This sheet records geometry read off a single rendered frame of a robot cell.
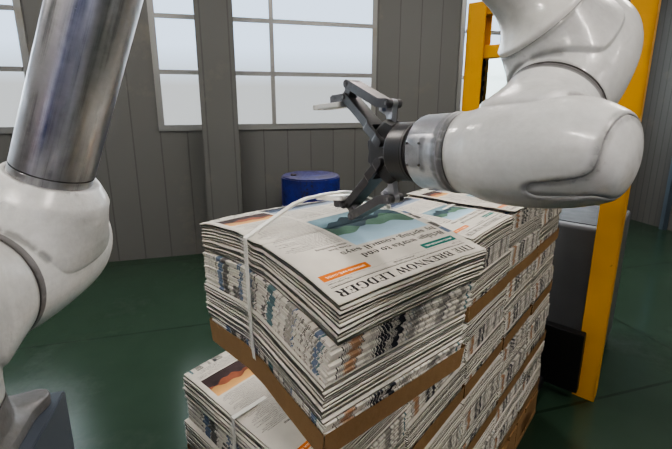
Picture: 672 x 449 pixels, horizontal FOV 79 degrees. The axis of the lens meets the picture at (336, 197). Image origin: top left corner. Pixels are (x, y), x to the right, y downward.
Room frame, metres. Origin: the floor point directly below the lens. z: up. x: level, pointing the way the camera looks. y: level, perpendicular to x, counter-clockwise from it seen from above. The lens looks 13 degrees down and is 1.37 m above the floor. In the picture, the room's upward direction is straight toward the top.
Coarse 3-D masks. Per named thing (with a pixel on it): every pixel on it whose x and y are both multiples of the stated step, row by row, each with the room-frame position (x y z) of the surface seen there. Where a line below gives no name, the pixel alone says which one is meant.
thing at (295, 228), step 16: (384, 208) 0.72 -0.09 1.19; (272, 224) 0.62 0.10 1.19; (288, 224) 0.62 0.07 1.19; (304, 224) 0.62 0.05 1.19; (320, 224) 0.62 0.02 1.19; (336, 224) 0.61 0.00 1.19; (240, 240) 0.58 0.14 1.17; (256, 240) 0.55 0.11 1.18; (272, 240) 0.54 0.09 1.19; (256, 256) 0.54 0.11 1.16; (256, 272) 0.55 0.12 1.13; (256, 288) 0.54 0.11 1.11; (256, 304) 0.54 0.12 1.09; (256, 320) 0.53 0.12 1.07; (256, 336) 0.54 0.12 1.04; (256, 352) 0.55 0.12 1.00
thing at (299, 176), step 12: (288, 180) 3.31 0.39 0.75; (300, 180) 3.26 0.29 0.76; (312, 180) 3.26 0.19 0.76; (324, 180) 3.29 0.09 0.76; (336, 180) 3.38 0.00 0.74; (288, 192) 3.31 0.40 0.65; (300, 192) 3.25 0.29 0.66; (312, 192) 3.24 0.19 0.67; (324, 192) 3.28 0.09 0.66; (288, 204) 3.32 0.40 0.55
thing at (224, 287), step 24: (240, 216) 0.70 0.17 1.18; (264, 216) 0.69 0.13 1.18; (288, 216) 0.67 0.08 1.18; (216, 240) 0.65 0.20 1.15; (216, 264) 0.65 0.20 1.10; (240, 264) 0.58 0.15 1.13; (216, 288) 0.65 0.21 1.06; (240, 288) 0.58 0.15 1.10; (216, 312) 0.65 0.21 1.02; (240, 312) 0.58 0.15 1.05; (240, 336) 0.59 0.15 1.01
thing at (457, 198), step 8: (416, 192) 1.40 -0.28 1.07; (424, 192) 1.40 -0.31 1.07; (432, 192) 1.41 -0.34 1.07; (440, 192) 1.41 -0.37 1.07; (448, 192) 1.41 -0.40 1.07; (440, 200) 1.30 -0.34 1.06; (448, 200) 1.29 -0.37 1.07; (456, 200) 1.29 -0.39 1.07; (464, 200) 1.29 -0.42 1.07; (472, 200) 1.29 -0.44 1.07; (480, 200) 1.29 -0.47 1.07; (496, 208) 1.18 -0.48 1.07; (504, 208) 1.17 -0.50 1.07; (512, 208) 1.17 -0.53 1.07; (520, 208) 1.18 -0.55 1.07
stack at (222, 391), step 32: (512, 288) 1.20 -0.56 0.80; (480, 320) 1.00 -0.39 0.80; (512, 320) 1.21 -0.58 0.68; (224, 352) 0.81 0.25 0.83; (480, 352) 1.01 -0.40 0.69; (512, 352) 1.26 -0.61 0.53; (192, 384) 0.71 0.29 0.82; (224, 384) 0.70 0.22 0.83; (256, 384) 0.71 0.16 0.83; (448, 384) 0.86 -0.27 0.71; (480, 384) 1.02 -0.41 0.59; (192, 416) 0.73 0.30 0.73; (224, 416) 0.64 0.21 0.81; (256, 416) 0.62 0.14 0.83; (416, 416) 0.75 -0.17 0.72; (480, 416) 1.05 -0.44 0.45; (512, 416) 1.31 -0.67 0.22; (192, 448) 0.73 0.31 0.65; (224, 448) 0.65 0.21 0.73; (256, 448) 0.58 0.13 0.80; (288, 448) 0.55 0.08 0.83; (352, 448) 0.57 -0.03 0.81; (384, 448) 0.64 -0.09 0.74; (448, 448) 0.87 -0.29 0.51; (480, 448) 1.07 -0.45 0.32; (512, 448) 1.35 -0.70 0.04
